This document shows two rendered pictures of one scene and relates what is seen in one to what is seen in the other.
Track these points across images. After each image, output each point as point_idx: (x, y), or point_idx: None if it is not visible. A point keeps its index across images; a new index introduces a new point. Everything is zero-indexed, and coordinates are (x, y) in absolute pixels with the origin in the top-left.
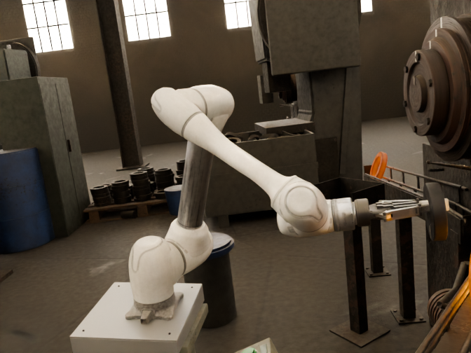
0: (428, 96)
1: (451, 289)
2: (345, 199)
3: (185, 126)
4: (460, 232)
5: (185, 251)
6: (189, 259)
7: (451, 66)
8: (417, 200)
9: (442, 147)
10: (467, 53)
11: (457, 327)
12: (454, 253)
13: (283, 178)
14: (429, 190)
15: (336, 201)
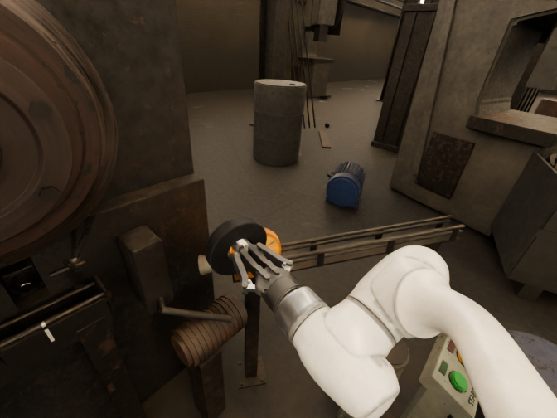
0: (7, 145)
1: (206, 314)
2: (305, 293)
3: None
4: (108, 310)
5: None
6: None
7: (46, 70)
8: (243, 246)
9: (13, 242)
10: (55, 45)
11: (312, 262)
12: (100, 342)
13: (437, 279)
14: (254, 222)
15: (316, 302)
